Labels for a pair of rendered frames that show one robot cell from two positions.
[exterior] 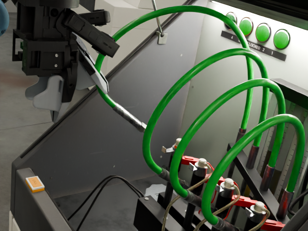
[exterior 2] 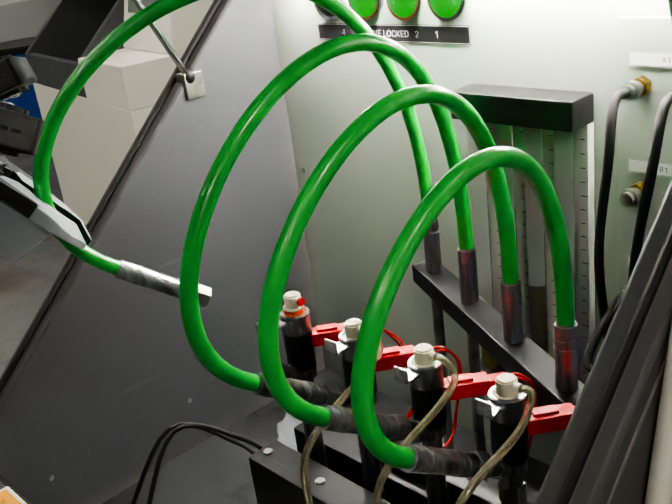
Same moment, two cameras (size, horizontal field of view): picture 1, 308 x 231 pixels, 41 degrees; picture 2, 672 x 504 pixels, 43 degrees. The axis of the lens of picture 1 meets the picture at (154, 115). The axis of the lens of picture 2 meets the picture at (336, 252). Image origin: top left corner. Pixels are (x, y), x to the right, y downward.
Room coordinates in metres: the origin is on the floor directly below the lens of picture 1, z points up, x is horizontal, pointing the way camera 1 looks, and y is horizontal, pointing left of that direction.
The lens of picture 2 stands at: (0.10, -0.08, 1.49)
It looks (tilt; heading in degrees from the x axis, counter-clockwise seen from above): 23 degrees down; 357
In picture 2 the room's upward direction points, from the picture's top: 8 degrees counter-clockwise
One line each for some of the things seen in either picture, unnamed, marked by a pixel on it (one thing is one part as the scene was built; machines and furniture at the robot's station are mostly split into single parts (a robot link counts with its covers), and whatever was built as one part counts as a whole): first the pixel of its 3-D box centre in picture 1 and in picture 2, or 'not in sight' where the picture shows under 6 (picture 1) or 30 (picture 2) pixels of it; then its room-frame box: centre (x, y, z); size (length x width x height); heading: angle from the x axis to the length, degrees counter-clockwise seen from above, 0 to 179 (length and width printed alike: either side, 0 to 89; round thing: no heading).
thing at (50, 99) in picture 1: (49, 101); not in sight; (0.61, 0.17, 1.28); 0.06 x 0.03 x 0.09; 128
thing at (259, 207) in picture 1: (258, 210); (508, 394); (0.62, -0.22, 1.14); 0.02 x 0.02 x 0.03
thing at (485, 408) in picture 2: (252, 210); (494, 398); (0.62, -0.20, 1.14); 0.03 x 0.02 x 0.01; 128
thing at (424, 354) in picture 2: (228, 186); (425, 362); (0.69, -0.17, 1.14); 0.02 x 0.02 x 0.03
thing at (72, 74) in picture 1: (65, 75); not in sight; (0.61, 0.15, 1.33); 0.05 x 0.02 x 0.09; 38
